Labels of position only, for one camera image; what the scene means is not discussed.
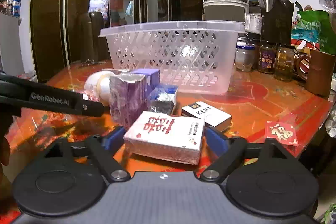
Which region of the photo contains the brown cylinder container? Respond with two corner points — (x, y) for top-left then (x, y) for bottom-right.
(79, 11), (109, 63)

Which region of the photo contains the light purple small box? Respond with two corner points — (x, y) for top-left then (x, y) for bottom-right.
(131, 68), (160, 97)

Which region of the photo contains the blue water bottle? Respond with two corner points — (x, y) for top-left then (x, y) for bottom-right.
(12, 0), (21, 18)

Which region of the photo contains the red fu envelope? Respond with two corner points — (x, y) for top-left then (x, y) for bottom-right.
(264, 121), (298, 147)

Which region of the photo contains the white tape roll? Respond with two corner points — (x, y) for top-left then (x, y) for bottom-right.
(84, 71), (115, 106)

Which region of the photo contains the dark jar purple label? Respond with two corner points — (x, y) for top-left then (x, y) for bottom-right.
(258, 40), (276, 74)

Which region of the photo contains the green plastic bag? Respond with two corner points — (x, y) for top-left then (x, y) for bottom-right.
(291, 10), (335, 55)

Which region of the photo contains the clear plastic lattice basket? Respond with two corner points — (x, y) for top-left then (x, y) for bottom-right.
(100, 20), (245, 95)

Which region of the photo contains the blue white cigarette pack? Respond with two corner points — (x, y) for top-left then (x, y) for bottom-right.
(147, 84), (178, 115)

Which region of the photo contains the white Kent cigarette pack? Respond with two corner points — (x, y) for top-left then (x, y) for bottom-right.
(182, 101), (232, 132)

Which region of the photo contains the glass jar blue lid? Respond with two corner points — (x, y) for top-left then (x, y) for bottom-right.
(235, 42), (255, 72)

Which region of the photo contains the white red-character cigarette box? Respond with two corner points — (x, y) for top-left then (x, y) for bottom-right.
(123, 111), (205, 165)

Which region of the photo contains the glass jar amber liquid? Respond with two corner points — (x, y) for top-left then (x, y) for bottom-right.
(274, 44), (294, 82)

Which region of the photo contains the white-label dark bottle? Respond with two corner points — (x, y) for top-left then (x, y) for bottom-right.
(245, 14), (263, 35)

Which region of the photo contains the dark purple box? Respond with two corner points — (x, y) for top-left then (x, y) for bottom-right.
(109, 74), (147, 128)

